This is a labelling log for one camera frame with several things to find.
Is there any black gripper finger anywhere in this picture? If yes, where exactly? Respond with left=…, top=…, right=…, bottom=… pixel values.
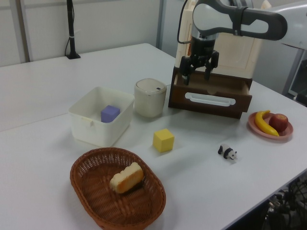
left=180, top=55, right=200, bottom=86
left=204, top=49, right=220, bottom=81

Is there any pink plate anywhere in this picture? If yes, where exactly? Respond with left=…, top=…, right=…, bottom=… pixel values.
left=248, top=112, right=294, bottom=142

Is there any piece of toy bread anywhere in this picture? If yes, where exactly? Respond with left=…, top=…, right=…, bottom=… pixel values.
left=109, top=162, right=144, bottom=194

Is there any white plastic bin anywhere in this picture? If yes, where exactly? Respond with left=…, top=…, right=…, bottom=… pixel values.
left=68, top=86, right=135, bottom=148

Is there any small beige trash can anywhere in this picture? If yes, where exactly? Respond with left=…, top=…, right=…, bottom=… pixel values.
left=133, top=78, right=167, bottom=118

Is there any brown wicker basket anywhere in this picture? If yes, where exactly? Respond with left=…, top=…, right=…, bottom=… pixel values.
left=70, top=147, right=166, bottom=230

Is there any red toy apple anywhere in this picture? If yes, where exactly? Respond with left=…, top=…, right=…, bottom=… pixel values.
left=268, top=113, right=289, bottom=132

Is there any black cable bundle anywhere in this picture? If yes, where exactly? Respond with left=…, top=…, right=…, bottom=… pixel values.
left=263, top=177, right=307, bottom=230

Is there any purple cube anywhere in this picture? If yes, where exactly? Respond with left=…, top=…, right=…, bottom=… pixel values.
left=100, top=104, right=120, bottom=124

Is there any yellow cube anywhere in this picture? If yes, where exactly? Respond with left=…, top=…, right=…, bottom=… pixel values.
left=153, top=128, right=175, bottom=153

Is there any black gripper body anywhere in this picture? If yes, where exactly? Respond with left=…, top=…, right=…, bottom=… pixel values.
left=191, top=37, right=216, bottom=59

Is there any yellow toy banana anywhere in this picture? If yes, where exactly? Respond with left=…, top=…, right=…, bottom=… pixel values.
left=254, top=110, right=280, bottom=137

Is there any panda toy figure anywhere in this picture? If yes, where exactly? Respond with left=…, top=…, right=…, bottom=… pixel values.
left=217, top=143, right=238, bottom=162

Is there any cream plastic storage cabinet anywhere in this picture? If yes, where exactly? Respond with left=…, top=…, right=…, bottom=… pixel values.
left=174, top=0, right=271, bottom=80

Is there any dark drawer with white handle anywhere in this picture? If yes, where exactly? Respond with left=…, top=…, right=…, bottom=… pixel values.
left=168, top=71, right=253, bottom=114

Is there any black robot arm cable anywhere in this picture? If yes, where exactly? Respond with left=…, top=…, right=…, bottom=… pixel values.
left=177, top=0, right=194, bottom=45

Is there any black stand pole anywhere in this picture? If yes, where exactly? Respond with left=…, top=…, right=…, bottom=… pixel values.
left=64, top=0, right=81, bottom=60

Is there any dark wooden drawer housing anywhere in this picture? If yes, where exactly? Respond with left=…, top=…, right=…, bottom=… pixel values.
left=167, top=66, right=252, bottom=120

